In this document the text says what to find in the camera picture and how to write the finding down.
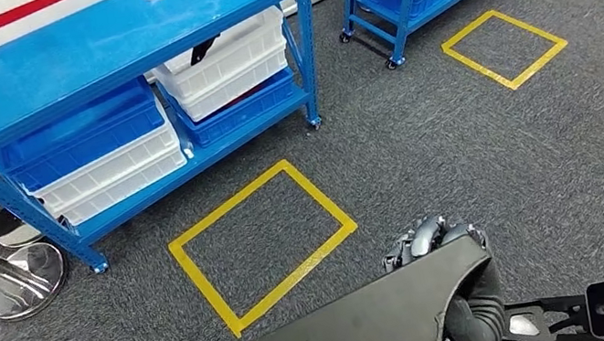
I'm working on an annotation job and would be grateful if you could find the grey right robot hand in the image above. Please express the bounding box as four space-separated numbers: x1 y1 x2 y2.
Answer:
376 206 513 341

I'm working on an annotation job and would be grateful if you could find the black license plate frame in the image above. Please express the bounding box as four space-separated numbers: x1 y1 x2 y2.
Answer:
227 233 506 341

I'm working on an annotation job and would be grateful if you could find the blue metal shelf rack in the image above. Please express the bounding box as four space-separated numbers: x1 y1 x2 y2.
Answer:
0 0 357 292

